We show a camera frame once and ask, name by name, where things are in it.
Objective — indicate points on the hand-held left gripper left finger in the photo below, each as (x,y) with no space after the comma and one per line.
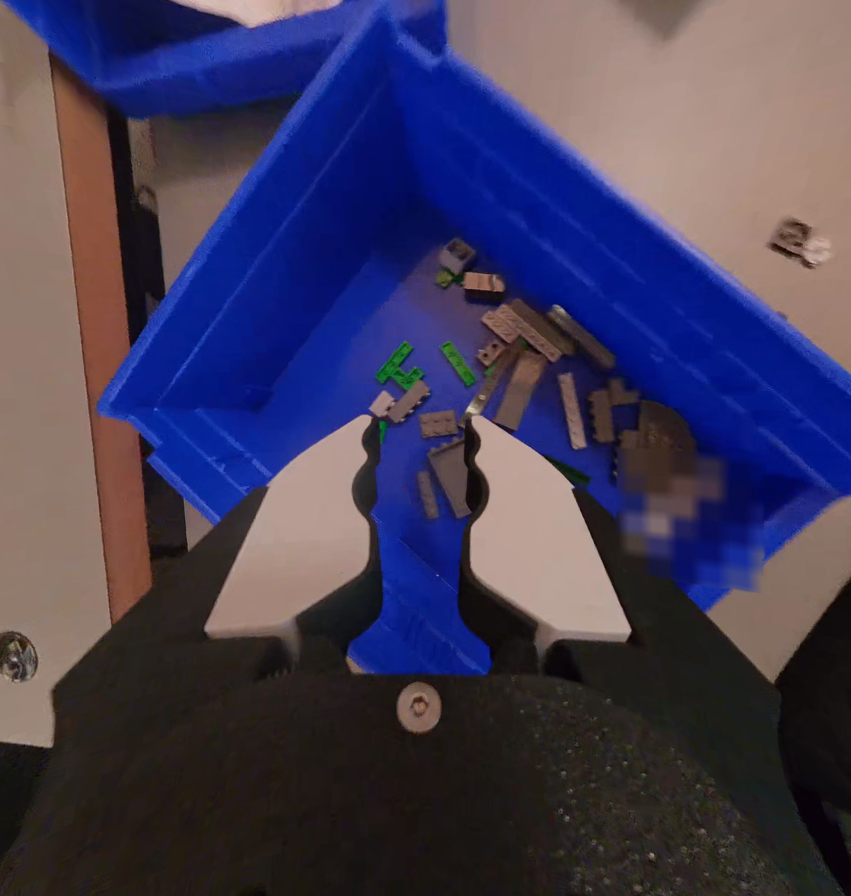
(292,553)

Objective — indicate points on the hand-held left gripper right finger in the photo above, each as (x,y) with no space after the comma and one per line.
(544,553)

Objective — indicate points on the dark bricks pile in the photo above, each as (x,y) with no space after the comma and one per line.
(523,385)

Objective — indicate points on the blue plastic bin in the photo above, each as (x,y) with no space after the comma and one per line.
(222,70)
(292,280)

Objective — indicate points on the round metal desk grommet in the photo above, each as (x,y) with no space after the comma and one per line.
(14,656)

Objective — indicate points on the black mesh seat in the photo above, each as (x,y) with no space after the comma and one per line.
(831,700)

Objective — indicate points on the grey table with brown edge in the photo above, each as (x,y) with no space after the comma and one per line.
(19,350)

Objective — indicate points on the small black white brick piece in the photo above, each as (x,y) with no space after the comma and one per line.
(800,243)

